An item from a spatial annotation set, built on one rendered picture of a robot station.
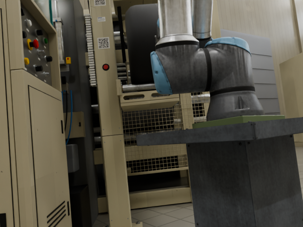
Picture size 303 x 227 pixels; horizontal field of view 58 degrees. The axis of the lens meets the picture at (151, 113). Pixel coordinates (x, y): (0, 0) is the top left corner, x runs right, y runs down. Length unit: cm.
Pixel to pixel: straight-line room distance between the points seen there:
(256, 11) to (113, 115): 836
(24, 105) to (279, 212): 95
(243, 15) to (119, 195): 792
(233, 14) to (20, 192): 814
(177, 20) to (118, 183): 114
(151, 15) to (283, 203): 123
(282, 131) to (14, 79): 94
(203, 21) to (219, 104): 41
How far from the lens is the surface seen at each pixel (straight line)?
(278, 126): 69
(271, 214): 89
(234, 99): 89
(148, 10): 175
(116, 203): 178
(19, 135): 115
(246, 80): 93
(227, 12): 854
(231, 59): 93
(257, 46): 911
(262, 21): 985
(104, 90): 177
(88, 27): 191
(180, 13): 93
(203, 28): 118
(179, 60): 88
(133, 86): 168
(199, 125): 94
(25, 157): 114
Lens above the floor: 59
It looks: 5 degrees up
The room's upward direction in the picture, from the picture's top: 6 degrees counter-clockwise
